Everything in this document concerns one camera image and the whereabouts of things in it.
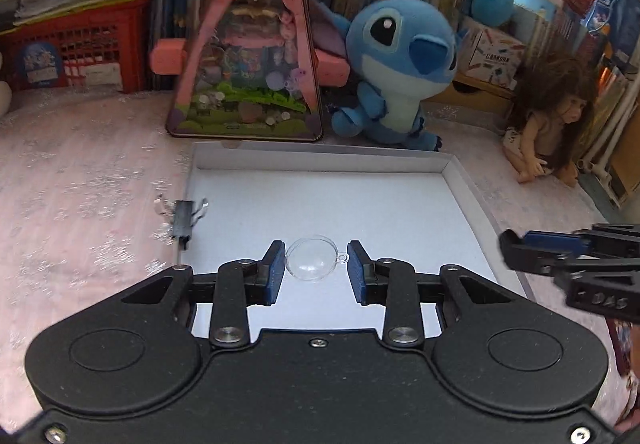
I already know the blue Stitch plush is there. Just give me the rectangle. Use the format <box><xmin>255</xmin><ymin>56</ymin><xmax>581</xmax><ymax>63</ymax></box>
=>
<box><xmin>309</xmin><ymin>0</ymin><xmax>461</xmax><ymax>152</ymax></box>

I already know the black binder clip on tray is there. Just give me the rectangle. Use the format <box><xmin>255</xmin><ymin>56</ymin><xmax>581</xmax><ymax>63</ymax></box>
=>
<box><xmin>154</xmin><ymin>195</ymin><xmax>209</xmax><ymax>250</ymax></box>

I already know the white patterned cardboard box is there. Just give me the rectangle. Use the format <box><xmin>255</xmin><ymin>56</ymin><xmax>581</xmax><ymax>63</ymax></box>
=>
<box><xmin>458</xmin><ymin>17</ymin><xmax>526</xmax><ymax>89</ymax></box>

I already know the red smartphone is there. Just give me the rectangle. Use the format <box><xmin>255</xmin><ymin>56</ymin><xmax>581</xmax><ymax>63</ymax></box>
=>
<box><xmin>605</xmin><ymin>318</ymin><xmax>640</xmax><ymax>379</ymax></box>

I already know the clear plastic half sphere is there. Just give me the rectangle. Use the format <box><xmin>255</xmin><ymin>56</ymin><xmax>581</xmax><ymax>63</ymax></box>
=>
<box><xmin>285</xmin><ymin>235</ymin><xmax>349</xmax><ymax>282</ymax></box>

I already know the white shallow cardboard tray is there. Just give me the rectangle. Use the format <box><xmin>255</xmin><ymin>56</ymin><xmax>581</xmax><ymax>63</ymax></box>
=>
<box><xmin>176</xmin><ymin>139</ymin><xmax>534</xmax><ymax>340</ymax></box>

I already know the pink triangular miniature house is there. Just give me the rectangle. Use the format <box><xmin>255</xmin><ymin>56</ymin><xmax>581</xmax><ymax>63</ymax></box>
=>
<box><xmin>150</xmin><ymin>0</ymin><xmax>348</xmax><ymax>142</ymax></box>

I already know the red plastic crate left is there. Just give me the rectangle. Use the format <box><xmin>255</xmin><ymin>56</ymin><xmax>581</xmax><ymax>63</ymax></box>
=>
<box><xmin>1</xmin><ymin>0</ymin><xmax>151</xmax><ymax>93</ymax></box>

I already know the wooden drawer box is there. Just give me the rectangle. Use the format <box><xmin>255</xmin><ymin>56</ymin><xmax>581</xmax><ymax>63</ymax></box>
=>
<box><xmin>431</xmin><ymin>74</ymin><xmax>514</xmax><ymax>117</ymax></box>

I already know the brown haired doll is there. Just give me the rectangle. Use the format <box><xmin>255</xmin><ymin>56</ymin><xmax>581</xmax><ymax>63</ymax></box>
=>
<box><xmin>502</xmin><ymin>53</ymin><xmax>598</xmax><ymax>187</ymax></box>

